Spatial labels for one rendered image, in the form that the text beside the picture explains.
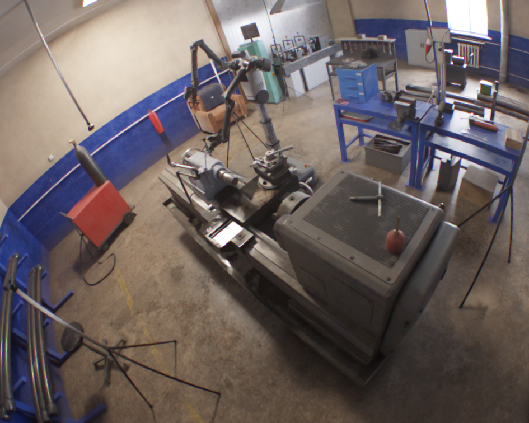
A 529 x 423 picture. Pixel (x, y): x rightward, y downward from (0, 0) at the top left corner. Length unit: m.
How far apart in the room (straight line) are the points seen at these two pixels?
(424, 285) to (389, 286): 0.14
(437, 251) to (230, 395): 1.88
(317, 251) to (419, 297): 0.42
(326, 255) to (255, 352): 1.50
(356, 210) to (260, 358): 1.58
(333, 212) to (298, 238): 0.18
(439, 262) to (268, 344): 1.65
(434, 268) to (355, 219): 0.37
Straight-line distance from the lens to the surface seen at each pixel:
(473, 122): 2.90
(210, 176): 2.05
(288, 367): 2.22
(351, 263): 0.94
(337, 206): 1.12
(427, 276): 0.99
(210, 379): 2.43
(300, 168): 3.23
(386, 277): 0.91
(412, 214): 1.09
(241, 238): 1.77
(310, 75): 6.48
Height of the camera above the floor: 2.13
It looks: 42 degrees down
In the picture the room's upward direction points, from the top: 22 degrees counter-clockwise
